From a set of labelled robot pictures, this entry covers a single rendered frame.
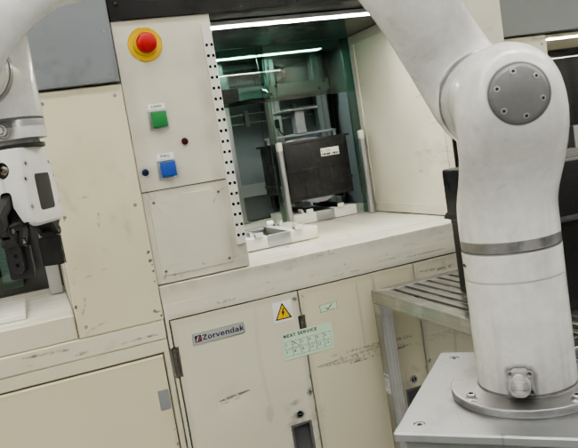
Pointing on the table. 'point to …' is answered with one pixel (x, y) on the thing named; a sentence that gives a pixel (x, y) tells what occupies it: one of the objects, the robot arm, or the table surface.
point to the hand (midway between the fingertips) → (38, 264)
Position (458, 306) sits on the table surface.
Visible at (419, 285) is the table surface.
